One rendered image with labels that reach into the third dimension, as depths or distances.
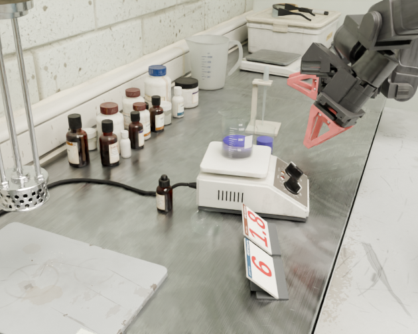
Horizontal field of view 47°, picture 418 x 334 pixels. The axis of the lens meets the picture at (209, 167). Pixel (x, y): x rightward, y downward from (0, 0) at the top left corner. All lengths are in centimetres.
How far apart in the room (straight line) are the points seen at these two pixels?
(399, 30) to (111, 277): 55
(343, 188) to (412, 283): 29
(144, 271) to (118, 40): 77
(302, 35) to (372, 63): 110
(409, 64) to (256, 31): 92
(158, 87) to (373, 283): 76
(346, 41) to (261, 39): 112
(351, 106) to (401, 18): 17
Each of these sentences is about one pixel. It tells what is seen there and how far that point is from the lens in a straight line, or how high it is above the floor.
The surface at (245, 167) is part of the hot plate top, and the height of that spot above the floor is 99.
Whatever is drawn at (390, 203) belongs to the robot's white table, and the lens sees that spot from 98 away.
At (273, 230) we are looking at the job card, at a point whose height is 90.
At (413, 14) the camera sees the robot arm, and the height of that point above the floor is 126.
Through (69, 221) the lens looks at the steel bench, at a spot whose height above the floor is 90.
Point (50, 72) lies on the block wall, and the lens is 114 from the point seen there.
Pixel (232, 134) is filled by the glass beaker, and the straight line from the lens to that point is 85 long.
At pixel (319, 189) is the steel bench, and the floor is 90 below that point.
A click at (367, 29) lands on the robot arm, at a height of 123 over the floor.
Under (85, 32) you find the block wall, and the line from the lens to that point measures 124.
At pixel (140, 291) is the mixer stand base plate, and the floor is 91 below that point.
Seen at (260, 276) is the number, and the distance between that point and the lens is 70.
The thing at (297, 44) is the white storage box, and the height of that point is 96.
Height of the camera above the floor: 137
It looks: 27 degrees down
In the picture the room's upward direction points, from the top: 1 degrees clockwise
